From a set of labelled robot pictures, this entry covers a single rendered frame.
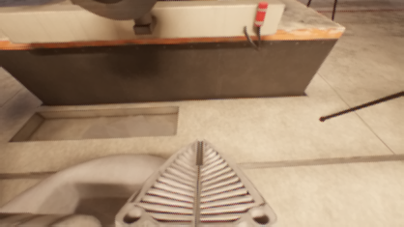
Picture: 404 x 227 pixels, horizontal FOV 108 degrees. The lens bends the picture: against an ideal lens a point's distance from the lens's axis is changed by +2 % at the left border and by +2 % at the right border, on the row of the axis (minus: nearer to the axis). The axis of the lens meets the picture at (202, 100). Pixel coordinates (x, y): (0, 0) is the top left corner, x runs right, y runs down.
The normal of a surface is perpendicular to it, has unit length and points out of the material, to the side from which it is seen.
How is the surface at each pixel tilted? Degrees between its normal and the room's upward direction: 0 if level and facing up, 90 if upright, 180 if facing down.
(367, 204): 0
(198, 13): 90
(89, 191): 69
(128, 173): 1
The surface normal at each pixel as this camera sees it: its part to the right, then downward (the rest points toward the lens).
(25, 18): 0.04, 0.73
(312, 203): -0.01, -0.69
